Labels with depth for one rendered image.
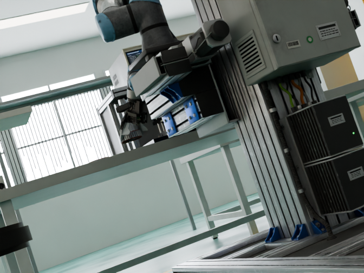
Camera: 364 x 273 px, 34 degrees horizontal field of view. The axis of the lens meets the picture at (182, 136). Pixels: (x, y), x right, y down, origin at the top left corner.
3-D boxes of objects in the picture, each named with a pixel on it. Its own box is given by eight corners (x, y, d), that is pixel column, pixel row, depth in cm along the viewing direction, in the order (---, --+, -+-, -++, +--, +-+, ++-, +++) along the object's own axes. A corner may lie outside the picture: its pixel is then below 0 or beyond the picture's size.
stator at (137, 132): (147, 134, 284) (144, 127, 284) (129, 138, 276) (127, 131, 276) (134, 141, 292) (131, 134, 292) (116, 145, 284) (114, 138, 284)
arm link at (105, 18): (130, 6, 225) (120, -18, 274) (92, 19, 224) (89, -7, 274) (140, 36, 230) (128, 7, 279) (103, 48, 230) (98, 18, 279)
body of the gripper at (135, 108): (135, 127, 274) (136, 101, 271) (123, 122, 280) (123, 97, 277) (147, 124, 280) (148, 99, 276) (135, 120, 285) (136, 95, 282)
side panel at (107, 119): (131, 158, 325) (113, 103, 327) (126, 160, 324) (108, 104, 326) (119, 166, 351) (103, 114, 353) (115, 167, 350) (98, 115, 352)
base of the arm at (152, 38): (186, 41, 228) (177, 17, 229) (150, 49, 222) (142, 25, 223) (172, 54, 242) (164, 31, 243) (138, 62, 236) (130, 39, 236)
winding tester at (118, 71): (205, 65, 335) (193, 32, 337) (134, 84, 319) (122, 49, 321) (183, 84, 371) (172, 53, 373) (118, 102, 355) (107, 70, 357)
